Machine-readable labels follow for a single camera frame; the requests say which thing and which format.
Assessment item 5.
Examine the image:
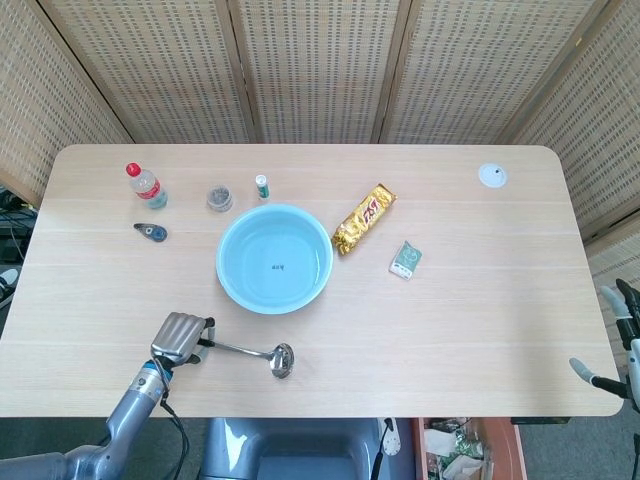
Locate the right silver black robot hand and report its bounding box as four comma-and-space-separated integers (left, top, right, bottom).
568, 278, 640, 401

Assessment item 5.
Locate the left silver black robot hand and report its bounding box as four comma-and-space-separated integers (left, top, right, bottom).
149, 312, 217, 366

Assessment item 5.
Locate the steel ladle with black handle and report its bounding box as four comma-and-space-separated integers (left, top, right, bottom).
199, 338, 296, 380

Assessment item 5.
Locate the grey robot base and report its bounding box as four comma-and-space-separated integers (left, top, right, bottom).
198, 417, 391, 480

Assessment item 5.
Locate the light blue bowl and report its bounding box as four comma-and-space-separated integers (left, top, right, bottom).
215, 203, 335, 316

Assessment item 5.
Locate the grey blue correction tape dispenser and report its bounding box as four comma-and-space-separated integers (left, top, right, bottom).
132, 222, 169, 245

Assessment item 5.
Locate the small clear round jar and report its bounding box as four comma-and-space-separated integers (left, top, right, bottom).
206, 185, 235, 213

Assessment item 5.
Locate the clear bottle with red cap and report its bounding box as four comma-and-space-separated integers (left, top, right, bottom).
125, 162, 169, 210

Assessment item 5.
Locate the red-brown box with clutter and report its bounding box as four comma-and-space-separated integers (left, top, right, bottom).
410, 417, 529, 480

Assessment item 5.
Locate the gold snack package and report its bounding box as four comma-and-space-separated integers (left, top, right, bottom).
332, 182, 398, 257

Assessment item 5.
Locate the green white tissue packet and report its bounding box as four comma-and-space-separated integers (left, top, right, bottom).
388, 240, 424, 282

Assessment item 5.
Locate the bamboo folding screen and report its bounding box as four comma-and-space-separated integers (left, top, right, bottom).
0, 0, 640, 301

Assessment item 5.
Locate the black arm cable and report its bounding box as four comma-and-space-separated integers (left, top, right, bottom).
152, 355, 192, 480

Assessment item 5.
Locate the white round cable grommet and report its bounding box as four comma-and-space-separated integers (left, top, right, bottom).
477, 162, 510, 190

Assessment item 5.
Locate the white paddle with black cord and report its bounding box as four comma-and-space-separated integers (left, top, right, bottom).
372, 417, 402, 480

